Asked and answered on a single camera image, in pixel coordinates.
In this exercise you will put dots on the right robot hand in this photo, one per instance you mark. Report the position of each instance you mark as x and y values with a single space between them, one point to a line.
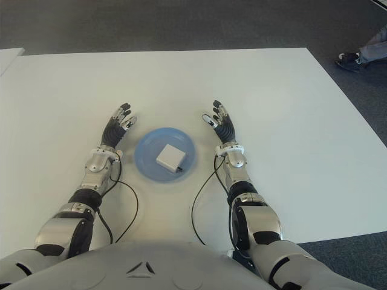
226 130

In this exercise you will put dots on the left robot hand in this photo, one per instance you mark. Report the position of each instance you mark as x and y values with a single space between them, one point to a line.
113 133

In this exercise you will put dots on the white square charger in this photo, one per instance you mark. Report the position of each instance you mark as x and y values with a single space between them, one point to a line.
170 157

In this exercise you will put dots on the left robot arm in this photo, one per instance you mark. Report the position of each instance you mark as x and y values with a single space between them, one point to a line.
60 229

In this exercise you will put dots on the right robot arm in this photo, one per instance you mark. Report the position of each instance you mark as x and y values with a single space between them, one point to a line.
260 220

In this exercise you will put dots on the blue plastic plate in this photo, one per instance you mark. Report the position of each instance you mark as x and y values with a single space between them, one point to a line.
145 157

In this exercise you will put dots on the white side table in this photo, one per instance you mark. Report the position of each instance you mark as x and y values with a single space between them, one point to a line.
9 59

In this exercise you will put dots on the grey robot torso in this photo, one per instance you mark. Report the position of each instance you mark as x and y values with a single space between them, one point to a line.
151 266

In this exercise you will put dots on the black sneaker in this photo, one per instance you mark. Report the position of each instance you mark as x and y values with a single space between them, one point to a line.
347 61

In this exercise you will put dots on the person's leg in jeans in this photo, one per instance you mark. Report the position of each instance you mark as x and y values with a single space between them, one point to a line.
373 46

